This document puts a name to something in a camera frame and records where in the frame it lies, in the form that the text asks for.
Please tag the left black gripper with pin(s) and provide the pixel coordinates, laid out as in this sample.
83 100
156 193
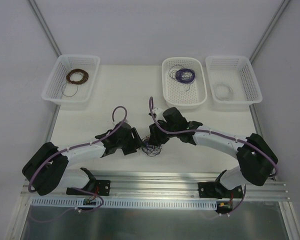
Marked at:
134 139

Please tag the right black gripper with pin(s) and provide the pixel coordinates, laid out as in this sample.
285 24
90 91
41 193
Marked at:
155 135

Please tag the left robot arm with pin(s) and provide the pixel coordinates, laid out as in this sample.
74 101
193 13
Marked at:
47 169

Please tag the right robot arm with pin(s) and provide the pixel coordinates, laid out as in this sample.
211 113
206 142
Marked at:
256 161

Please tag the middle white perforated basket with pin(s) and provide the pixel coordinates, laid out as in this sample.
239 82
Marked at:
184 96

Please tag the white perforated basket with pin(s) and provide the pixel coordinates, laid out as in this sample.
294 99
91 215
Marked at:
71 82
233 83
184 96

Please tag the left white perforated basket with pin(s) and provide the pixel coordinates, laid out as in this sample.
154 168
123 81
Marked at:
71 82

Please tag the right white perforated basket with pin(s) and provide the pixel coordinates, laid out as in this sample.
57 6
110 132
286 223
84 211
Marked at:
233 83

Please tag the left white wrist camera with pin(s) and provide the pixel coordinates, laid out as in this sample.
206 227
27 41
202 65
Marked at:
117 123

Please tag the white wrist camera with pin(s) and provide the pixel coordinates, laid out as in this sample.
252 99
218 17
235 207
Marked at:
156 113
117 123

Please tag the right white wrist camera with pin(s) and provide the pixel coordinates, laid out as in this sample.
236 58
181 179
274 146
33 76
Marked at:
156 113

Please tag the aluminium mounting rail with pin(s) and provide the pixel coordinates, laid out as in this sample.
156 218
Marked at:
181 186

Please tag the white slotted cable duct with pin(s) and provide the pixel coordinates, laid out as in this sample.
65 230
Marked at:
124 203

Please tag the left aluminium frame post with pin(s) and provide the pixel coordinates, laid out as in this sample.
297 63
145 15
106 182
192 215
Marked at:
44 26

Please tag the aluminium frame post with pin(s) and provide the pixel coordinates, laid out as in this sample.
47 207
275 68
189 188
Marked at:
269 29
44 26

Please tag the right aluminium frame post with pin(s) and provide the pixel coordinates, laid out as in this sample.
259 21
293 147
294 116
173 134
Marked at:
269 29

